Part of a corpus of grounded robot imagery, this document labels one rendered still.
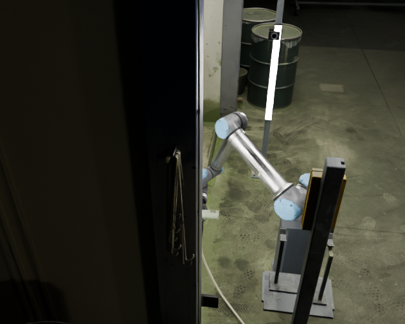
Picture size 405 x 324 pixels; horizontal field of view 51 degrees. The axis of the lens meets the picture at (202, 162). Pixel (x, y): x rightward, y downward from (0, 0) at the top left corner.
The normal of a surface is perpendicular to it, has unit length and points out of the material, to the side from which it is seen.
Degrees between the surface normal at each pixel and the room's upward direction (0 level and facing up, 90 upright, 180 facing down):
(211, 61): 90
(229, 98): 90
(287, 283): 0
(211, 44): 90
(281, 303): 0
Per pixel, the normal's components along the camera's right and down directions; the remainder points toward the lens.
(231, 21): -0.14, 0.57
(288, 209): -0.65, 0.47
